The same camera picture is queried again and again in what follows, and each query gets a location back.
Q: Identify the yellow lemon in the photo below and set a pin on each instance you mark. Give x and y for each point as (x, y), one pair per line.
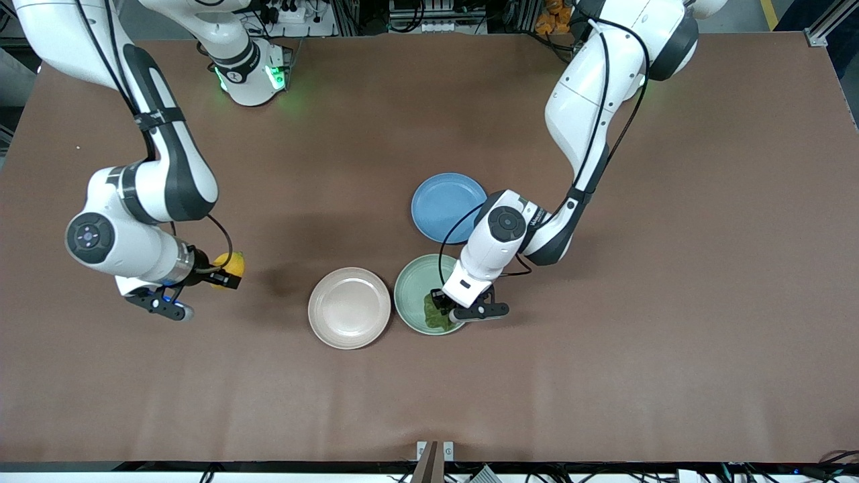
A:
(235, 262)

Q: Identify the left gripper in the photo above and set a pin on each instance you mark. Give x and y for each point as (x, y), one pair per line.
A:
(439, 298)

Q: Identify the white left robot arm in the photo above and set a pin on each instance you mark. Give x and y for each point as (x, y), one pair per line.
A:
(584, 100)

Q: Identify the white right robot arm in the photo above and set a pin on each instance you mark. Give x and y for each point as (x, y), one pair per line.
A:
(127, 255)

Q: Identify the white power strip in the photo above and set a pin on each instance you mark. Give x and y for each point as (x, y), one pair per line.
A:
(295, 28)

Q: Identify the beige plate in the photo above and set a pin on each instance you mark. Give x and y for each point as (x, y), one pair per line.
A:
(349, 308)

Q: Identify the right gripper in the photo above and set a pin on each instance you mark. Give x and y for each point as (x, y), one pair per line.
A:
(202, 263)

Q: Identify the light green plate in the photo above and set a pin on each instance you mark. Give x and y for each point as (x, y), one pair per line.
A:
(411, 288)

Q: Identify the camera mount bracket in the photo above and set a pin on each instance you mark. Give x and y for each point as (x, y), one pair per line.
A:
(429, 463)

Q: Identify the aluminium frame profile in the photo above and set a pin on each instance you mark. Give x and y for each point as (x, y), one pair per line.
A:
(825, 30)

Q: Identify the green lettuce leaf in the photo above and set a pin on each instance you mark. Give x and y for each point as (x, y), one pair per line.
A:
(436, 320)

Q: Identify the bag of orange snacks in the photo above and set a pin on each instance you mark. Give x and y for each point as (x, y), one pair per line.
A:
(551, 20)

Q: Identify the blue plate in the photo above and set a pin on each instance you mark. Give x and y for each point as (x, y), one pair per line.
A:
(439, 204)

